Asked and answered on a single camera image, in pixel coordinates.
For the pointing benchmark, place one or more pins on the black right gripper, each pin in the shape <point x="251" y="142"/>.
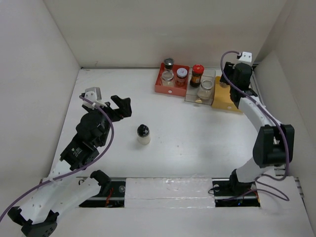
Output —
<point x="228" y="68"/>

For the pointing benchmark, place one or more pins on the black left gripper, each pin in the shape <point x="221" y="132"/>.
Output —
<point x="123" y="104"/>

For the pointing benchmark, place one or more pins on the black-cap brown spice bottle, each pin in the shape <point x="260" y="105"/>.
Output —
<point x="223" y="85"/>

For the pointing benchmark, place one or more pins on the red-lid dark sauce jar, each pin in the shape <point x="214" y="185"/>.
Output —
<point x="197" y="72"/>

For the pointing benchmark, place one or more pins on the black-cap white spice bottle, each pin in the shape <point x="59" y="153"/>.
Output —
<point x="143" y="133"/>

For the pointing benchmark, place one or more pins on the white-lid small brown jar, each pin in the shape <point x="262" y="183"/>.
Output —
<point x="181" y="75"/>

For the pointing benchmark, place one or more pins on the silver-lid clear glass jar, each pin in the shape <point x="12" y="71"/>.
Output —
<point x="167" y="78"/>

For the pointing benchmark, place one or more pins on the silver-cap white spice shaker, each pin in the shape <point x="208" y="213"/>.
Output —
<point x="168" y="64"/>

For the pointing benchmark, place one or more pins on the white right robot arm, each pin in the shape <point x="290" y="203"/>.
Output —
<point x="275" y="141"/>

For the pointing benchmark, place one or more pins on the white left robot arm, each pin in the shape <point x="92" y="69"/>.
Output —
<point x="37" y="210"/>

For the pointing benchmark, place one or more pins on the yellow plastic bin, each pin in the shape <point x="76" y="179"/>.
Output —
<point x="222" y="98"/>

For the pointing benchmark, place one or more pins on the clear plastic bin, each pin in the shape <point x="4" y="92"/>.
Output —
<point x="191" y="94"/>

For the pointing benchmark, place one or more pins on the red plastic bin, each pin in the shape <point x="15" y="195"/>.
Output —
<point x="172" y="88"/>

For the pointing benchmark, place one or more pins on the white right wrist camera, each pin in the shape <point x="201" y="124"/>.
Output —
<point x="245" y="57"/>

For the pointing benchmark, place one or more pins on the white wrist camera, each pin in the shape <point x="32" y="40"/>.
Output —
<point x="245" y="57"/>
<point x="92" y="96"/>

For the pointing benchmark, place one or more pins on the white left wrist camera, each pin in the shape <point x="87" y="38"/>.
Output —
<point x="92" y="96"/>

